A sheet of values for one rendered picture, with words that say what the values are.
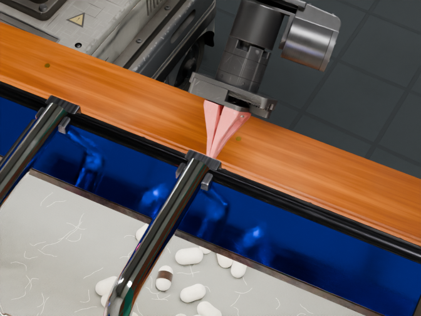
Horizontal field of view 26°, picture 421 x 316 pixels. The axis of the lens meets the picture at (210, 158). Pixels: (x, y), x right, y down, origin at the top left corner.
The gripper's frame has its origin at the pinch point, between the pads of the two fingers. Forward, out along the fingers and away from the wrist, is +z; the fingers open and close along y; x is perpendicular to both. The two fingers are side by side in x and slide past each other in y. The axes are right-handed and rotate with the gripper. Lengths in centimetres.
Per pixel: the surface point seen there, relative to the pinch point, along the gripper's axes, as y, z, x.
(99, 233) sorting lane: -11.8, 15.7, 2.1
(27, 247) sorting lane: -19.3, 20.2, -1.8
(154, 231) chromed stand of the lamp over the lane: 7.4, 3.3, -37.1
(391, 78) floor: 4, -19, 128
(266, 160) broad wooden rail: 4.3, -0.4, 12.6
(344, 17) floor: -15, -31, 138
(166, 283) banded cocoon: 0.3, 17.4, -1.4
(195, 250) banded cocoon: 1.5, 12.8, 2.0
